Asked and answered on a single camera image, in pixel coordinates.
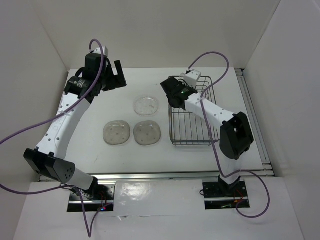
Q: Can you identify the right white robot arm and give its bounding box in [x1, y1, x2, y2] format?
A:
[160, 76, 254, 196]

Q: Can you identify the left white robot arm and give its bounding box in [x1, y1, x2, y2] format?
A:
[23, 53, 127, 200]

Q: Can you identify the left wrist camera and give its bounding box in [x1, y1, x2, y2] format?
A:
[90, 46, 109, 57]

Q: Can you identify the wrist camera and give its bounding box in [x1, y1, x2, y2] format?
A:
[90, 46, 109, 57]
[183, 70, 202, 88]

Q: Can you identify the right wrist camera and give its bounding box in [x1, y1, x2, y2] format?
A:
[183, 70, 202, 88]

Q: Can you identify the wire dish rack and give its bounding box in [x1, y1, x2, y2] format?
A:
[168, 76, 220, 147]

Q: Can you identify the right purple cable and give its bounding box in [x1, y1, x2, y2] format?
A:
[188, 51, 271, 220]

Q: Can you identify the purple cable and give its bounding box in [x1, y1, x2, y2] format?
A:
[188, 51, 271, 220]
[0, 39, 111, 238]

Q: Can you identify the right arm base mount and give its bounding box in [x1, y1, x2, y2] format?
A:
[199, 177, 251, 210]

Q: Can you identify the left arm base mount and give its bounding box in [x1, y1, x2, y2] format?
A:
[67, 183, 116, 213]

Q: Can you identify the aluminium front rail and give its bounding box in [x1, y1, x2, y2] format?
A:
[39, 169, 275, 182]

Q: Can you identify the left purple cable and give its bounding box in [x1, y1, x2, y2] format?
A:
[0, 39, 111, 238]

